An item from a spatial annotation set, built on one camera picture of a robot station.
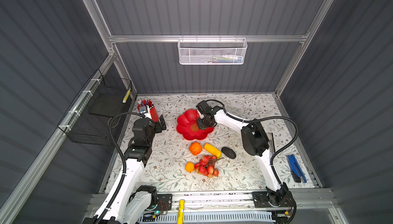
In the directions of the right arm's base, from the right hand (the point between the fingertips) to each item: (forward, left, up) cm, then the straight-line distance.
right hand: (202, 125), depth 100 cm
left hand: (-10, +25, +23) cm, 36 cm away
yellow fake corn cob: (-19, -6, +1) cm, 20 cm away
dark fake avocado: (-20, -15, +2) cm, 25 cm away
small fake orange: (-28, +7, +1) cm, 29 cm away
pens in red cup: (+8, +36, +13) cm, 39 cm away
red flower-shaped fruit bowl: (+1, +10, -1) cm, 10 cm away
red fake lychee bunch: (-29, -2, +5) cm, 29 cm away
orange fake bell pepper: (-18, +4, +4) cm, 19 cm away
